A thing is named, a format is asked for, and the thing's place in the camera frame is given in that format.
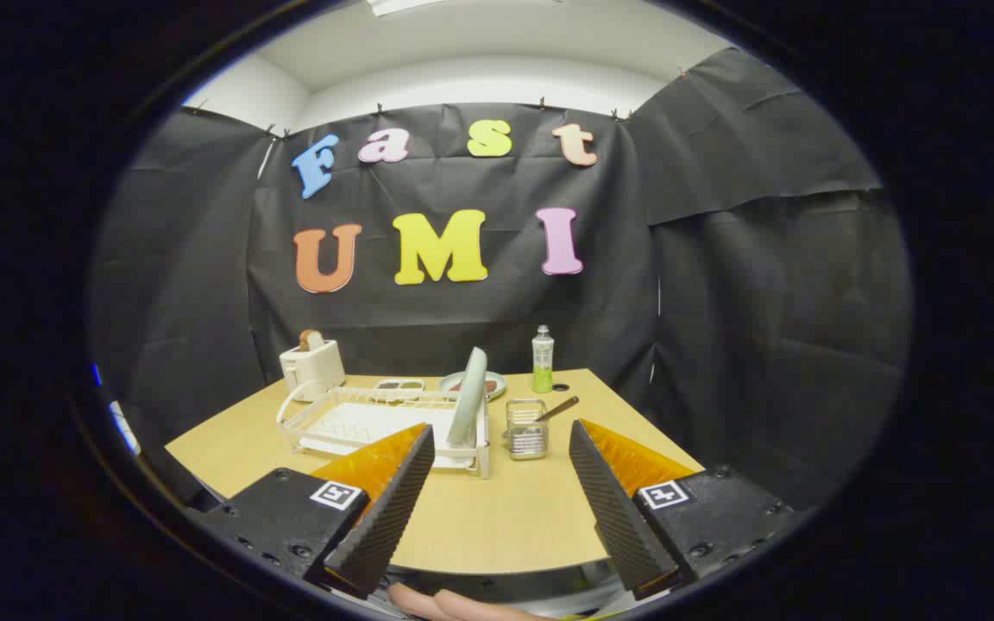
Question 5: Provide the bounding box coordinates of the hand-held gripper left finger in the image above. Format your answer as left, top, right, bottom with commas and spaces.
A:
186, 423, 436, 600

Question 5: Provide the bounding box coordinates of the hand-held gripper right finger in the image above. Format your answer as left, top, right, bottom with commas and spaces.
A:
568, 419, 796, 602

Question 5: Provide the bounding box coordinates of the white wire dish rack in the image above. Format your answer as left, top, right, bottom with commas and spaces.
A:
276, 379, 493, 480

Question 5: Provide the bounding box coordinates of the metal wire basket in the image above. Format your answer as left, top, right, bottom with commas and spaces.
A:
502, 398, 550, 461

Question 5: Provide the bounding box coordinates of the wooden handle spoon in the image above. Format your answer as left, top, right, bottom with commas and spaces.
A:
532, 396, 581, 423

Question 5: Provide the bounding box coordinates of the light green plate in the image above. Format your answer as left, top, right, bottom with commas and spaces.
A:
447, 347, 489, 447

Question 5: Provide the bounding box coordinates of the small green plate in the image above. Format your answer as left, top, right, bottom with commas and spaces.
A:
439, 371, 508, 403

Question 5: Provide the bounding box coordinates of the white toaster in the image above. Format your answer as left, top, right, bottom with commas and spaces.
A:
280, 338, 347, 403

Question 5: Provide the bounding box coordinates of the green label plastic bottle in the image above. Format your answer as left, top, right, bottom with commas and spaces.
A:
532, 325, 555, 394

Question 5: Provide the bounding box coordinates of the black backdrop cloth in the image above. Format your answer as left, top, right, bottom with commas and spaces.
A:
87, 47, 912, 536

